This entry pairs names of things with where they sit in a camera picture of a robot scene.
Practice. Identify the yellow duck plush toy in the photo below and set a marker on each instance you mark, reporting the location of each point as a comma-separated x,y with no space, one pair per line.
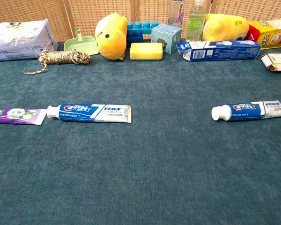
110,35

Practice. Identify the clear bottle pink label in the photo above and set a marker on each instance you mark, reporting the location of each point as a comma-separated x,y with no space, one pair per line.
176,14

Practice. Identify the purple toothpaste tube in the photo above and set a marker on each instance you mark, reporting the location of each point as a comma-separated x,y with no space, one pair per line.
14,115

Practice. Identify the wicker folding screen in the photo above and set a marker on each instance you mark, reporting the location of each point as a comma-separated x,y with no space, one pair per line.
89,14

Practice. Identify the green plastic dustpan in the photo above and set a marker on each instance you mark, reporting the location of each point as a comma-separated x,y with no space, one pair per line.
84,43

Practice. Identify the clear bottle green label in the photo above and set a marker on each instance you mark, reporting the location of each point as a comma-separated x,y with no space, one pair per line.
195,25

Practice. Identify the blue toothpaste carton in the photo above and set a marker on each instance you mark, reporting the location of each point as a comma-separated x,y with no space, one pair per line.
224,52

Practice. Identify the yellow snack box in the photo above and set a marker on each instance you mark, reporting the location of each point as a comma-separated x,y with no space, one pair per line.
271,35

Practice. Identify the long Crest toothpaste tube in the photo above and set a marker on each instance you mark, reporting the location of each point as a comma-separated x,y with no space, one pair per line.
84,112

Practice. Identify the brown and white small carton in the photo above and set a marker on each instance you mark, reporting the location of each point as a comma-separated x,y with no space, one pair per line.
278,62

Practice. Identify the blue toy building block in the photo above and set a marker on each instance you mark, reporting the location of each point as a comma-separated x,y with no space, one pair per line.
133,35

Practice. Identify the teal table cloth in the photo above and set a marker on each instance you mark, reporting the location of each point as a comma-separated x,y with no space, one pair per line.
140,164

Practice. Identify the short Crest toothpaste tube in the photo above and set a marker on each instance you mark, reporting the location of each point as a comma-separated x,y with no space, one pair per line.
243,110

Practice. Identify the yellow sponge with green base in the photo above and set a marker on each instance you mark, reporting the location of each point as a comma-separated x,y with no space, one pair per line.
145,50

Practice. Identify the light blue small box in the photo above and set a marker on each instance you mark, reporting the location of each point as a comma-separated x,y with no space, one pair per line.
166,35

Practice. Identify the white tissue pack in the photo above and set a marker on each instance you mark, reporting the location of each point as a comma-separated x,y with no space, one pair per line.
18,39

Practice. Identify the yellow plush toy with print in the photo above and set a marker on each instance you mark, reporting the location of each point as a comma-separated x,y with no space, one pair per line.
222,28

